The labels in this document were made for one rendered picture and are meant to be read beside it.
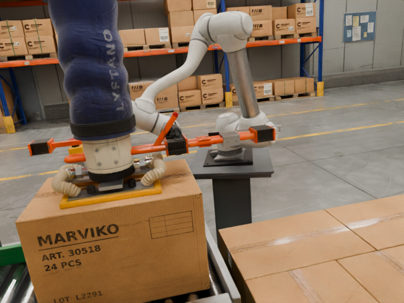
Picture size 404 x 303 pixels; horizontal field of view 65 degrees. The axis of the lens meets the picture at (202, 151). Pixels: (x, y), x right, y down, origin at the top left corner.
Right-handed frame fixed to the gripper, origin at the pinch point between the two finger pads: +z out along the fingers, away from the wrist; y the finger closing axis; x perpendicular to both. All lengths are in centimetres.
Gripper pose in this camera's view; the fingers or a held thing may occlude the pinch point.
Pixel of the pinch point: (178, 144)
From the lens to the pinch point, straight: 122.7
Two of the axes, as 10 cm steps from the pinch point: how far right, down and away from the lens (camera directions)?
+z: 2.1, 2.6, -9.4
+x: -9.7, 1.4, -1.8
